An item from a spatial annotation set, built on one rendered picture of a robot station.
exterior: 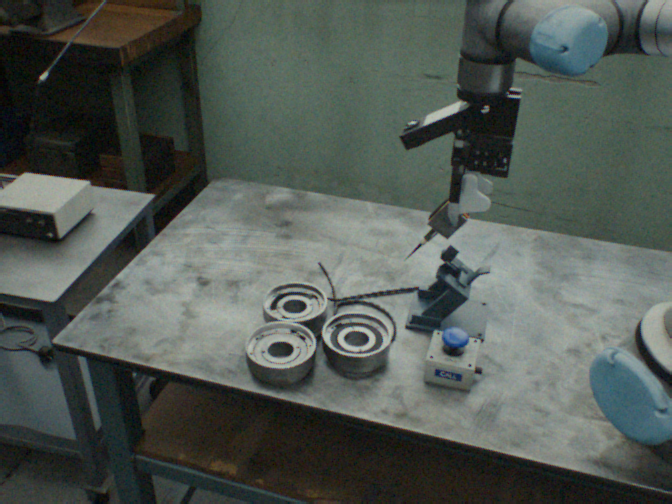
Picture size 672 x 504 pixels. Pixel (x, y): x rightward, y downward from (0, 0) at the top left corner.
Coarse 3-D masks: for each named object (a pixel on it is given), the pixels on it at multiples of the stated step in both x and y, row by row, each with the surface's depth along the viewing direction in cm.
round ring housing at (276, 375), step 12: (276, 324) 108; (288, 324) 108; (252, 336) 106; (264, 336) 107; (300, 336) 108; (312, 336) 105; (252, 348) 105; (264, 348) 105; (276, 348) 107; (288, 348) 107; (312, 348) 105; (252, 360) 101; (276, 360) 103; (288, 360) 103; (312, 360) 103; (264, 372) 101; (276, 372) 100; (288, 372) 100; (300, 372) 101; (276, 384) 102
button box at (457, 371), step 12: (432, 348) 103; (444, 348) 103; (468, 348) 103; (432, 360) 101; (444, 360) 101; (456, 360) 101; (468, 360) 101; (432, 372) 102; (444, 372) 101; (456, 372) 101; (468, 372) 100; (480, 372) 103; (444, 384) 103; (456, 384) 102; (468, 384) 101
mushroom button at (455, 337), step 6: (450, 330) 102; (456, 330) 102; (462, 330) 102; (444, 336) 101; (450, 336) 101; (456, 336) 101; (462, 336) 101; (468, 336) 101; (444, 342) 101; (450, 342) 100; (456, 342) 100; (462, 342) 100; (468, 342) 101; (456, 348) 100
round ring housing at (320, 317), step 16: (272, 288) 115; (288, 288) 117; (304, 288) 117; (288, 304) 115; (304, 304) 115; (320, 304) 114; (272, 320) 110; (288, 320) 109; (304, 320) 109; (320, 320) 111
